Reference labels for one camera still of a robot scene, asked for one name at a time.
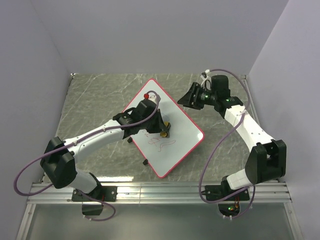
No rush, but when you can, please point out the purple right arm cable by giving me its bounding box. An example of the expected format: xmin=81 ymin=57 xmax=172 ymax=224
xmin=198 ymin=68 xmax=256 ymax=220

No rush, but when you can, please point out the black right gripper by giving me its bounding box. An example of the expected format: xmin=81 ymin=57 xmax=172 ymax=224
xmin=176 ymin=82 xmax=217 ymax=111

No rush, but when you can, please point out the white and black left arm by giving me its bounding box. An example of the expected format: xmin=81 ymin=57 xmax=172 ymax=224
xmin=40 ymin=99 xmax=170 ymax=201

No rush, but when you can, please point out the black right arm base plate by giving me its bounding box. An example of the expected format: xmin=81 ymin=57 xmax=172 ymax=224
xmin=201 ymin=185 xmax=250 ymax=201

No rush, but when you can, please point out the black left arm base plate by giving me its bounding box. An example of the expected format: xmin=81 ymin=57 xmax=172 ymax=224
xmin=71 ymin=185 xmax=118 ymax=202

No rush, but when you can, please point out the yellow and black eraser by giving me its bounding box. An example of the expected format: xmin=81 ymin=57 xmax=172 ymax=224
xmin=159 ymin=121 xmax=171 ymax=138

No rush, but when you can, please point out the red-framed whiteboard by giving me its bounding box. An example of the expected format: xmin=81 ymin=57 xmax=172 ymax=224
xmin=125 ymin=78 xmax=205 ymax=178

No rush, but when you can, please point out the aluminium mounting rail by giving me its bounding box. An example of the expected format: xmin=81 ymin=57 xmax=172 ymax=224
xmin=26 ymin=182 xmax=292 ymax=204

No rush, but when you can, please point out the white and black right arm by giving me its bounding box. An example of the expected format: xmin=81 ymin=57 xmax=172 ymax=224
xmin=178 ymin=75 xmax=287 ymax=200

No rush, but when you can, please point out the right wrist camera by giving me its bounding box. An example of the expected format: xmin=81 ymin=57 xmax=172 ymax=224
xmin=200 ymin=69 xmax=211 ymax=89

